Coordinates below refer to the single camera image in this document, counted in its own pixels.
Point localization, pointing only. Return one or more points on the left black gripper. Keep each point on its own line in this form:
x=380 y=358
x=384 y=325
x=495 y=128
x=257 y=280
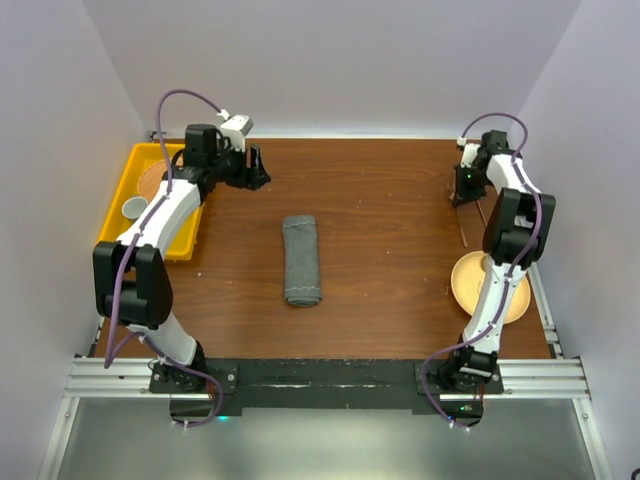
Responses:
x=247 y=178

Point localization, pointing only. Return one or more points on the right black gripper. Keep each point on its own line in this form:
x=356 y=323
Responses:
x=463 y=194

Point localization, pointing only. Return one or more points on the rose gold fork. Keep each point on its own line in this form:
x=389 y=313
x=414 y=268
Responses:
x=462 y=232

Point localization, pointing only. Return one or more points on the grey cloth napkin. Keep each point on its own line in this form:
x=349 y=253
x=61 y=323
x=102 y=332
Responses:
x=302 y=283

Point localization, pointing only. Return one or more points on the rose gold spoon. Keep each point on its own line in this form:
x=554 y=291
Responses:
x=483 y=215

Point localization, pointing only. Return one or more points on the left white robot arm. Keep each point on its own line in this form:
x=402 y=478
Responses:
x=132 y=286

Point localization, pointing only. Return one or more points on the golden round plate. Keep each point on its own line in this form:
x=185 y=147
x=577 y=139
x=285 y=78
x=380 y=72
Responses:
x=467 y=279

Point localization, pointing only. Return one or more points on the orange woven coaster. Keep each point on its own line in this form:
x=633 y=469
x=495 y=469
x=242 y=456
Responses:
x=150 y=180

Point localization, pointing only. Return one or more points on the grey ceramic cup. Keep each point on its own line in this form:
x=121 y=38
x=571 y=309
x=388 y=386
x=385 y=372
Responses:
x=134 y=207

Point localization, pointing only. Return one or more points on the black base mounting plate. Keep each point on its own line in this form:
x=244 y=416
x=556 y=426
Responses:
x=372 y=384

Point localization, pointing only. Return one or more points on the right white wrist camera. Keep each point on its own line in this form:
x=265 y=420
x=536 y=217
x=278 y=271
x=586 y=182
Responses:
x=469 y=151

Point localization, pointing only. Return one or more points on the aluminium frame rail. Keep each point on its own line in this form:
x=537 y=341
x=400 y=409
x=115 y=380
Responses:
x=387 y=239

